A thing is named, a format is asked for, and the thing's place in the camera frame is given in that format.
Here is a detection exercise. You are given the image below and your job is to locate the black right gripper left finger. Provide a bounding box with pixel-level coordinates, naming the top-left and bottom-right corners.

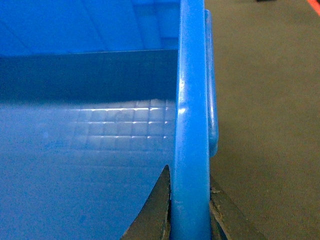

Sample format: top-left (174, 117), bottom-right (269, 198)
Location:
top-left (121, 165), bottom-right (171, 240)

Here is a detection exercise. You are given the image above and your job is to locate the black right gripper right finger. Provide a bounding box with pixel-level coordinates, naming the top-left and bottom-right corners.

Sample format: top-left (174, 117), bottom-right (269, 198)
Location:
top-left (209, 178), bottom-right (266, 240)

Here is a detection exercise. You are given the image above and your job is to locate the large blue plastic crate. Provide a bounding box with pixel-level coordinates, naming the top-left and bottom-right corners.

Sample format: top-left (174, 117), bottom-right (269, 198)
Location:
top-left (0, 0), bottom-right (219, 240)

